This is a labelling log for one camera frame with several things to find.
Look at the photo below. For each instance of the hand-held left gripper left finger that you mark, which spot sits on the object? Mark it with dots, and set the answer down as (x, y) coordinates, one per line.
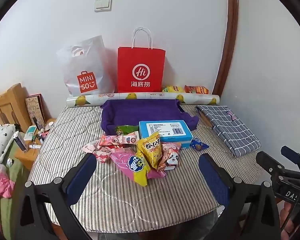
(82, 172)

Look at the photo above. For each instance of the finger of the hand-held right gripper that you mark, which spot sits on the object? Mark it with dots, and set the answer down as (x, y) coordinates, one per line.
(265, 160)
(293, 155)

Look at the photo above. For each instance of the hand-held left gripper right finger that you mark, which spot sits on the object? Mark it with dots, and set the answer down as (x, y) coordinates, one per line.
(212, 177)

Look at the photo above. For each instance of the small blue snack packet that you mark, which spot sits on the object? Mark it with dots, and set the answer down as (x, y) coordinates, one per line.
(198, 145)

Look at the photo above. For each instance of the long pink snack packet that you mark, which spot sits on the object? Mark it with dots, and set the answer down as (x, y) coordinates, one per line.
(115, 140)

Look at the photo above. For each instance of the pink panda snack packet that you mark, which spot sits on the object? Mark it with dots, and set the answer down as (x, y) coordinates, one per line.
(170, 157)

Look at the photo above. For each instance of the pink yellow snack bag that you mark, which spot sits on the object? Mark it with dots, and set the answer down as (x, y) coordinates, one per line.
(130, 165)

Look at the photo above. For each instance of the green snack packet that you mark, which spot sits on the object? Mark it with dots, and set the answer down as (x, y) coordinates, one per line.
(125, 130)

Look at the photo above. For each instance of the yellow snack packet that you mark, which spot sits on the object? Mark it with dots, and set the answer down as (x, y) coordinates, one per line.
(150, 150)

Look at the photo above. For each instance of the purple cloth basket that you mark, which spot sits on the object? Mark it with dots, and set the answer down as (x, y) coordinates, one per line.
(140, 110)

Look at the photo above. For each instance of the person's right hand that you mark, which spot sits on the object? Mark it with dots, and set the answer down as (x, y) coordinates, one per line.
(287, 213)

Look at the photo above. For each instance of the striped bed quilt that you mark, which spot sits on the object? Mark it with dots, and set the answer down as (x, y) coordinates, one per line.
(115, 200)

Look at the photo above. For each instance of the grey checked folded cloth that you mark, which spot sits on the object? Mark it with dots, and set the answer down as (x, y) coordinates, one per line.
(230, 130)

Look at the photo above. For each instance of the white tube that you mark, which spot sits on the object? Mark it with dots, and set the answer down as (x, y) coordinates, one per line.
(35, 146)

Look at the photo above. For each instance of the wooden nightstand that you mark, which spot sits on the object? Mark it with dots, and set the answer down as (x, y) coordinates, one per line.
(30, 158)

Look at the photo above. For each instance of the white jar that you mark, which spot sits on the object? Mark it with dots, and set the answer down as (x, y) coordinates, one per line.
(50, 125)

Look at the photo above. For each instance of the white green box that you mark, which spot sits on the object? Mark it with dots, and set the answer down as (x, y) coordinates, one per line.
(30, 133)

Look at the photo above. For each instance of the blue tissue pack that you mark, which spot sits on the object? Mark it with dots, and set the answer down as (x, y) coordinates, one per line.
(165, 130)

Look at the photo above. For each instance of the black tube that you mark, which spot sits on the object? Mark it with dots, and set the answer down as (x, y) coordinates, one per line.
(35, 123)

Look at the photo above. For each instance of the dark blue box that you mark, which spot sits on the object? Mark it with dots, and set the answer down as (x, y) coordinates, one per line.
(20, 141)

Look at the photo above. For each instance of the patterned book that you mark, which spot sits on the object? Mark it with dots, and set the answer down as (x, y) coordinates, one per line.
(35, 110)

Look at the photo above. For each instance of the pink printed blanket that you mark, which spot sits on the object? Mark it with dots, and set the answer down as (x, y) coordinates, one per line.
(0, 182)

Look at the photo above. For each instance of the white black-spotted pillow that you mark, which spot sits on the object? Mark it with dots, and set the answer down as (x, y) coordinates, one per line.
(1, 142)

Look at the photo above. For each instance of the orange chip bag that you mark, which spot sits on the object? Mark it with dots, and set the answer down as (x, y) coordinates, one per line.
(196, 89)

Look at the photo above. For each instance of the green bed sheet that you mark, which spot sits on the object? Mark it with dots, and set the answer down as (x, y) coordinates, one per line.
(5, 217)

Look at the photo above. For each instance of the yellow chip bag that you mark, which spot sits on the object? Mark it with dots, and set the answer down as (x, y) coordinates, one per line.
(173, 89)

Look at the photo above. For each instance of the fruit-print paper roll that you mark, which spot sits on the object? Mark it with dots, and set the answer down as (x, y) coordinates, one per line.
(145, 96)

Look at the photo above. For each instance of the wooden headboard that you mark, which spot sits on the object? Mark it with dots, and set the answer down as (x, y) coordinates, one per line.
(7, 105)

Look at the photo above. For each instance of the white plastic shopping bag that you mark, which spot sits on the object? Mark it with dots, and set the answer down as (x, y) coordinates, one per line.
(90, 62)

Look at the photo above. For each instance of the red paper bag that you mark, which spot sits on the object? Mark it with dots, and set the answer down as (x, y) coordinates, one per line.
(140, 60)

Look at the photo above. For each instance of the brown wooden door frame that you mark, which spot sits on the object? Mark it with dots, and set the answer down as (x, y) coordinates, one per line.
(230, 42)

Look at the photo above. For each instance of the white light switch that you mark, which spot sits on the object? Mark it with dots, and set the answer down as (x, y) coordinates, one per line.
(103, 5)

